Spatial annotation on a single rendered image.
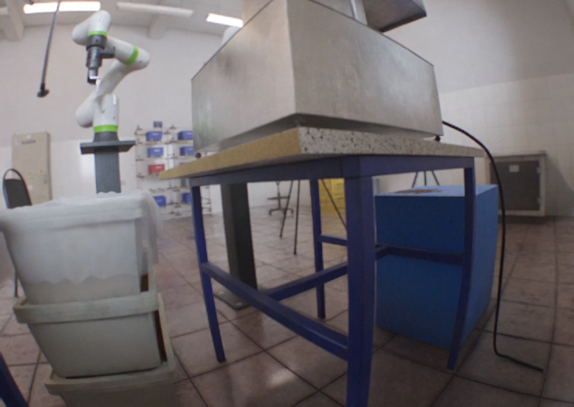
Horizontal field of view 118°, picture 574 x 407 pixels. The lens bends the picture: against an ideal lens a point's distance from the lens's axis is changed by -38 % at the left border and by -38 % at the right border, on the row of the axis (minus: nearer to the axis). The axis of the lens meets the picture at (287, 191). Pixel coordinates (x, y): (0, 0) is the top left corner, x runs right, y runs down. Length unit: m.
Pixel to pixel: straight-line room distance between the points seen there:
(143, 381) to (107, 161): 0.93
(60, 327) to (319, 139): 0.72
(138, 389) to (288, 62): 0.85
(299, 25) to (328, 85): 0.11
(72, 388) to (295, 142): 0.80
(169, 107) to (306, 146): 6.21
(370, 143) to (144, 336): 0.67
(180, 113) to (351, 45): 6.03
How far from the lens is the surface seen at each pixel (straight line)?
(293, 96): 0.42
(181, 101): 6.57
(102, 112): 1.38
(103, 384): 0.83
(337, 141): 0.31
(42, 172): 5.84
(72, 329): 0.78
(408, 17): 1.00
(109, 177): 1.34
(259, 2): 0.72
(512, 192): 3.51
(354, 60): 0.56
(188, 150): 5.74
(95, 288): 0.73
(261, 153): 0.33
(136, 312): 0.70
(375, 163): 0.38
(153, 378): 0.80
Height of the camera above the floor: 0.70
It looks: 3 degrees down
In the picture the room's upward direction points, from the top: 4 degrees counter-clockwise
